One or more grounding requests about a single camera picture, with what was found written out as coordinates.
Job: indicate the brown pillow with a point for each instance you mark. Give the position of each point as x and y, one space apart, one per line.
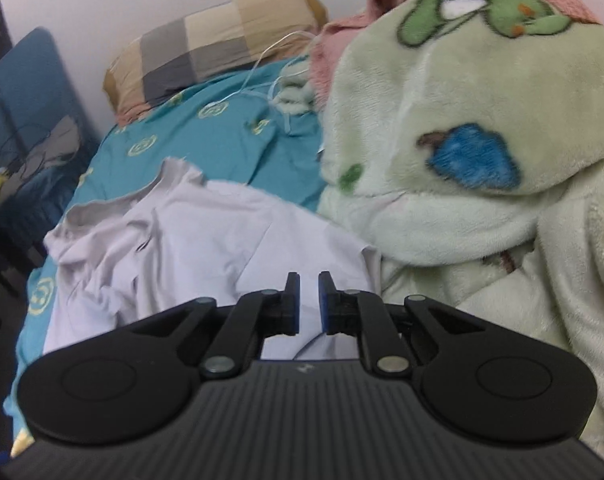
114 87

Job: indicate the grey cloth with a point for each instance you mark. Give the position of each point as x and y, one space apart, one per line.
57 140

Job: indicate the teal patterned bed sheet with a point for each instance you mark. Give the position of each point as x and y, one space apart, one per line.
222 135

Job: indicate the pale green striped blanket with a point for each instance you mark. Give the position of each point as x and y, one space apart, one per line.
294 97

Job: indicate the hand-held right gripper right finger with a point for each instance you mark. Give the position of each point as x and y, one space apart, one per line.
323 305

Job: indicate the green and pink blankets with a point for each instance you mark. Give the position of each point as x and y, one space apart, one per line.
342 45

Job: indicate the green cartoon fleece blanket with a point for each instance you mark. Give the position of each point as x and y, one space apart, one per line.
457 85

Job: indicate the plaid pillow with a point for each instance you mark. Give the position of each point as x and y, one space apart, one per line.
207 45

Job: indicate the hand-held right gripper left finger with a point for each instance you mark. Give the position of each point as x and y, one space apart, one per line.
296 305

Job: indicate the white shirt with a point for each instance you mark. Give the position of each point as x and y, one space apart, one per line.
207 240

